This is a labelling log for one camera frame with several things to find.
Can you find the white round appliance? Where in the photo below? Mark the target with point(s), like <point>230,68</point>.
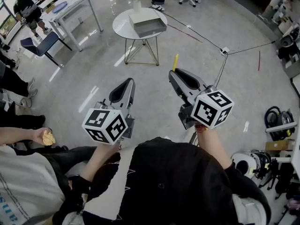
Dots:
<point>243,164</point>

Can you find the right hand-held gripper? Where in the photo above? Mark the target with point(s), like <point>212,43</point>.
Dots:
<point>208,109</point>

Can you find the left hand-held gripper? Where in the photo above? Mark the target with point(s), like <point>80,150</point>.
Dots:
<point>103,125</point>

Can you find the white vase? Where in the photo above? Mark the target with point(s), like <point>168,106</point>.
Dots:
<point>137,6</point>

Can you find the blue chair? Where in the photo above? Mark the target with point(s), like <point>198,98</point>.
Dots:
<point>44,43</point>

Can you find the person's right forearm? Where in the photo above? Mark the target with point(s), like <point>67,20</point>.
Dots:
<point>214,146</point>

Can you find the person's light trousers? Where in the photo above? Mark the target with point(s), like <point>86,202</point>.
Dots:
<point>248,210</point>

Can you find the black yellow vacuum cleaner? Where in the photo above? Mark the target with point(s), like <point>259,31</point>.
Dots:
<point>279,123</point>

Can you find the grey drawer box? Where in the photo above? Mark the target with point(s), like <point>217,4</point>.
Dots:
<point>150,27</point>

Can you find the yellow food piece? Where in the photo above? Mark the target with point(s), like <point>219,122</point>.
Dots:
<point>48,137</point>

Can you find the white power strip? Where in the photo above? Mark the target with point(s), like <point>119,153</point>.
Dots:
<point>224,50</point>

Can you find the black appliance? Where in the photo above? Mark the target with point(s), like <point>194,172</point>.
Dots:
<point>288,46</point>

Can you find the person's left forearm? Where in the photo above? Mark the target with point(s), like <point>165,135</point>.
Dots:
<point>98,159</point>

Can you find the person's black white top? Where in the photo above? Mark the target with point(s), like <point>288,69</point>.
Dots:
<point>168,184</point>

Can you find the round white side table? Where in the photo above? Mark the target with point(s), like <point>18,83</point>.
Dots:
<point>122,24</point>

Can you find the cardboard box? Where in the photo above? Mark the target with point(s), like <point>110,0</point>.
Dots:
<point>277,145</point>

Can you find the white desk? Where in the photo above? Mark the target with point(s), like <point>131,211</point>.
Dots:
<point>75,1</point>

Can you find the blue plate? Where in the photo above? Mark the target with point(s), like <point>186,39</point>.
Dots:
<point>59,7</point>

